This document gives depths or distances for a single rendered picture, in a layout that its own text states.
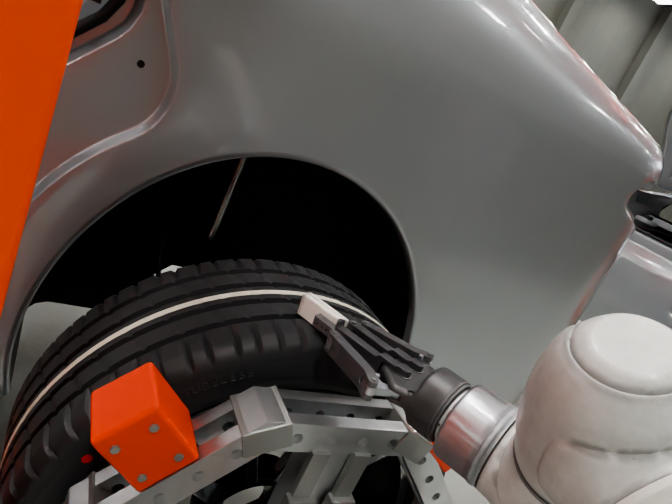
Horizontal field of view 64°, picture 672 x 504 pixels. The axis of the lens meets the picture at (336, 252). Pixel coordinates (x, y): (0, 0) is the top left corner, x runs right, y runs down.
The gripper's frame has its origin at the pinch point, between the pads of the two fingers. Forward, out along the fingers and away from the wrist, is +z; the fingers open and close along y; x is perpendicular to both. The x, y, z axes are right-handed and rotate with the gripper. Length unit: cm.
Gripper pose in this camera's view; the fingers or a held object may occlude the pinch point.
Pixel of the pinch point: (322, 316)
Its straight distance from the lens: 69.0
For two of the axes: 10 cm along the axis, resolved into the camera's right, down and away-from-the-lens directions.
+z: -7.0, -4.5, 5.5
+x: 3.0, -8.9, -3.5
